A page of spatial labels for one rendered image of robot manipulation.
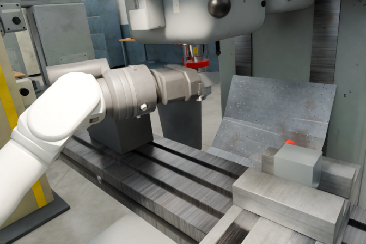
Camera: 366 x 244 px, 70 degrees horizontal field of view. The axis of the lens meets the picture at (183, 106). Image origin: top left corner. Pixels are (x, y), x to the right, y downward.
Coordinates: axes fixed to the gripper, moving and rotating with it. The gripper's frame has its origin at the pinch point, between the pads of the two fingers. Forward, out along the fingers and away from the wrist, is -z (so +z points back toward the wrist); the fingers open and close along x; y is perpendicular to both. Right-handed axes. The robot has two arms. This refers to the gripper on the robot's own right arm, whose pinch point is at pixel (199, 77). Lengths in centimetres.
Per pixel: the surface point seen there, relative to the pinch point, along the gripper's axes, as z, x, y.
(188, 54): 2.3, -0.8, -5.0
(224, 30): 1.5, -10.8, -9.3
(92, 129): 17, 43, 22
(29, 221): 63, 151, 121
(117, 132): 12.6, 26.4, 18.1
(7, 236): 76, 143, 122
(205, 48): -0.4, -2.3, -5.7
